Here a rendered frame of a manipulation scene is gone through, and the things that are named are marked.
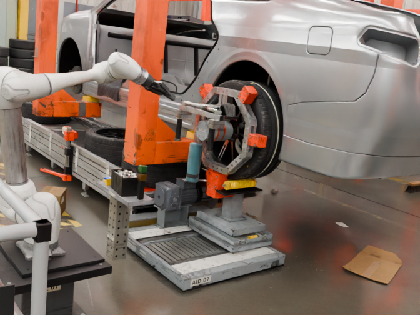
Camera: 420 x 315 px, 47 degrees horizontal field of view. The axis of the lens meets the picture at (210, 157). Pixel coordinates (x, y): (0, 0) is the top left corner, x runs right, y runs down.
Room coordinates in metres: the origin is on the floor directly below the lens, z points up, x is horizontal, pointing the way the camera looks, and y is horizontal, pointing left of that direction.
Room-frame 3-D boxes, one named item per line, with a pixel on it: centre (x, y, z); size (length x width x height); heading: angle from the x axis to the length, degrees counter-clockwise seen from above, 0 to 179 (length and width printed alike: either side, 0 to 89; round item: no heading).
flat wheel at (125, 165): (3.84, 0.38, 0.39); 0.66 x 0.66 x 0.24
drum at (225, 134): (3.05, -0.01, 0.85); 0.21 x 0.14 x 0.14; 130
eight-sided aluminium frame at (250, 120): (3.10, -0.07, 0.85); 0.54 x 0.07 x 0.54; 40
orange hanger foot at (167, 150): (3.51, 0.24, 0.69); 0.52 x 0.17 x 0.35; 130
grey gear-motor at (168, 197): (3.31, 0.16, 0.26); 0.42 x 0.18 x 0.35; 130
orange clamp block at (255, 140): (2.86, -0.27, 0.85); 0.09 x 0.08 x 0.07; 40
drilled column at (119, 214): (2.84, 0.52, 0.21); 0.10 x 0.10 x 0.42; 40
